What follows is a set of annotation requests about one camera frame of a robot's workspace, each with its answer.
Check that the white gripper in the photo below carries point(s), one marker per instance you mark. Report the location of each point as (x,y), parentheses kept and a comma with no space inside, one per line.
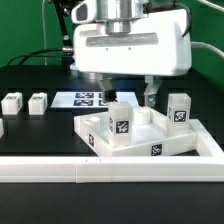
(133,37)

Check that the white block at left edge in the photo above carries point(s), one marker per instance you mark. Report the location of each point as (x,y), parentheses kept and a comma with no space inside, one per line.
(1,128)

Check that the white marker plate with tags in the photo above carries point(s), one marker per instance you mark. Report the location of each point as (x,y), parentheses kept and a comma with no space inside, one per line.
(89,99)

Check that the white L-shaped obstacle fence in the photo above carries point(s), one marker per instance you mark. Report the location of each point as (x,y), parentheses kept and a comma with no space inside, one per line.
(206,166)

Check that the white square table top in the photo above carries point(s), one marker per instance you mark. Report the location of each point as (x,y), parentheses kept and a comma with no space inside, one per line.
(148,135)

